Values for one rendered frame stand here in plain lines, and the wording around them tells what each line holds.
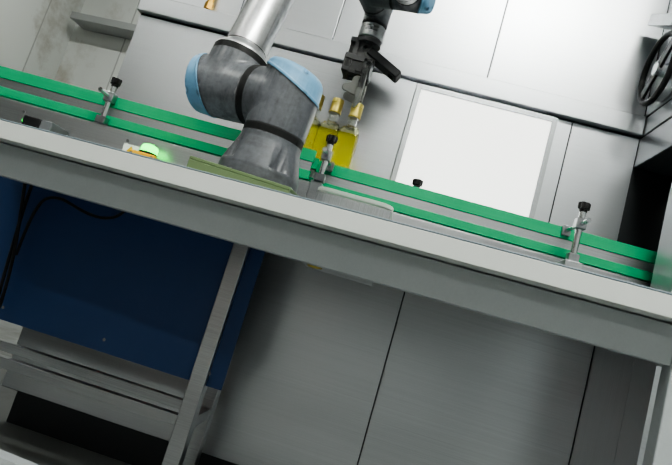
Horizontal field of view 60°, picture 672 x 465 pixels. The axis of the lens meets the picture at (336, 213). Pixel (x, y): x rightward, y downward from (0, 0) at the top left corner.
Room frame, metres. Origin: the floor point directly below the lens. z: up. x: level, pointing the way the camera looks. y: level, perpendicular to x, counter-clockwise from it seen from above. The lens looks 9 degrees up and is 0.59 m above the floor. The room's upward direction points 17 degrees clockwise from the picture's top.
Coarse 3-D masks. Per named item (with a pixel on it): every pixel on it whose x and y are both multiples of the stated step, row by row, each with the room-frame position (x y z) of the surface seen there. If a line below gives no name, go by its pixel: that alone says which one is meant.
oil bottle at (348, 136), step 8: (344, 128) 1.56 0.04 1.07; (352, 128) 1.56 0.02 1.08; (344, 136) 1.56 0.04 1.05; (352, 136) 1.56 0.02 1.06; (336, 144) 1.56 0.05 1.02; (344, 144) 1.56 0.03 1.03; (352, 144) 1.56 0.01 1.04; (336, 152) 1.56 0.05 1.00; (344, 152) 1.56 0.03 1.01; (352, 152) 1.56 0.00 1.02; (336, 160) 1.56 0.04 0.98; (344, 160) 1.56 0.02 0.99; (352, 160) 1.60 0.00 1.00
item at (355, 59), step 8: (352, 40) 1.58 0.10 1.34; (360, 40) 1.57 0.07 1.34; (368, 40) 1.56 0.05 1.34; (376, 40) 1.56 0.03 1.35; (352, 48) 1.59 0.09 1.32; (360, 48) 1.58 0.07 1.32; (368, 48) 1.57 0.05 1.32; (376, 48) 1.59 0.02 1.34; (352, 56) 1.56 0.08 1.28; (360, 56) 1.56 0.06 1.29; (368, 56) 1.57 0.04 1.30; (344, 64) 1.56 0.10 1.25; (352, 64) 1.56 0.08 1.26; (360, 64) 1.56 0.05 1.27; (368, 64) 1.56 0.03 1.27; (344, 72) 1.58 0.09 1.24; (352, 72) 1.56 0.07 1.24; (360, 72) 1.56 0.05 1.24; (368, 72) 1.56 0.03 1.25; (368, 80) 1.59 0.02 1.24
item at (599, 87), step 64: (192, 0) 1.81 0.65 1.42; (320, 0) 1.76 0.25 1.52; (448, 0) 1.72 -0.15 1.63; (512, 0) 1.70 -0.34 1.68; (576, 0) 1.68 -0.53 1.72; (640, 0) 1.66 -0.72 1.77; (128, 64) 1.83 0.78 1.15; (448, 64) 1.71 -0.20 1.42; (512, 64) 1.69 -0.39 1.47; (576, 64) 1.67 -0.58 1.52; (640, 64) 1.65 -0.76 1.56; (576, 128) 1.67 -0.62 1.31; (640, 128) 1.62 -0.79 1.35; (576, 192) 1.66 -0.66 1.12; (640, 192) 1.64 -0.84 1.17
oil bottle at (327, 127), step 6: (324, 120) 1.58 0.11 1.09; (330, 120) 1.58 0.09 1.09; (324, 126) 1.57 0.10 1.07; (330, 126) 1.57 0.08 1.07; (336, 126) 1.57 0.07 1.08; (318, 132) 1.57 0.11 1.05; (324, 132) 1.57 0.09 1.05; (330, 132) 1.57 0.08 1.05; (336, 132) 1.57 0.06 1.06; (318, 138) 1.57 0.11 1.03; (324, 138) 1.57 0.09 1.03; (318, 144) 1.57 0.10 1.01; (324, 144) 1.57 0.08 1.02; (318, 150) 1.57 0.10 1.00; (318, 156) 1.57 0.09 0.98
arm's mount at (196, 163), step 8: (192, 160) 0.99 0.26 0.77; (200, 160) 0.99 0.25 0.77; (200, 168) 0.99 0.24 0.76; (208, 168) 0.98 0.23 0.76; (216, 168) 0.98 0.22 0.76; (224, 168) 0.98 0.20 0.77; (224, 176) 0.98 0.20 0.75; (232, 176) 0.97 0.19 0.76; (240, 176) 0.97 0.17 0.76; (248, 176) 0.97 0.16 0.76; (256, 176) 0.97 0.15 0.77; (256, 184) 0.96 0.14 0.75; (264, 184) 0.96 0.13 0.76; (272, 184) 0.96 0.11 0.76; (280, 184) 0.96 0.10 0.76; (288, 192) 0.95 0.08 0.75
